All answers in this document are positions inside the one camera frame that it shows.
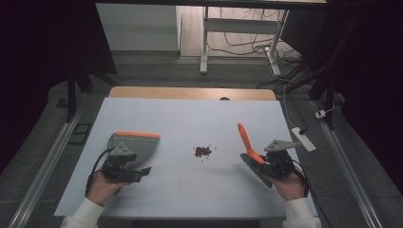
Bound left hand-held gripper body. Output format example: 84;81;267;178
101;144;144;183

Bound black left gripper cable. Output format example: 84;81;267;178
84;146;116;198

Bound pale blue table sheet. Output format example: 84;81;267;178
53;97;319;220

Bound pale grey panel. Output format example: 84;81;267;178
95;3;182;52

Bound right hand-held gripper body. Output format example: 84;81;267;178
264;139;301;181

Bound grey dustpan with orange edge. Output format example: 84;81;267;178
106;130;162;169

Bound pile of small red bits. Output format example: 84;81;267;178
193;144;219;163

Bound person's left hand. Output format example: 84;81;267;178
86;170;128;207

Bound white-legged desk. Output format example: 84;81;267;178
94;0;328;77

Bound person's right hand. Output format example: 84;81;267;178
268;166;307;202

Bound white power strip cable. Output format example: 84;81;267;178
282;85;299;130

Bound wooden table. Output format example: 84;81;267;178
107;85;278;102

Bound aluminium floor rail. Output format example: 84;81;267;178
311;100;384;228
7;105;86;228

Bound black metal stand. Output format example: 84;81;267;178
56;61;112;124
275;15;364;131

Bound dark curtain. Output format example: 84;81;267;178
279;0;403;193
0;0;118;174

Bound tangle of black floor cables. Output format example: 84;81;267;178
207;8;302;66

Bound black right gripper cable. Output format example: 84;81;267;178
291;157;311;199

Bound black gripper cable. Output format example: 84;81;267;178
84;146;116;198
291;157;311;199

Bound orange-handled grey brush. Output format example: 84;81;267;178
237;122;274;190

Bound white power strip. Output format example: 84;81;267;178
290;126;317;153

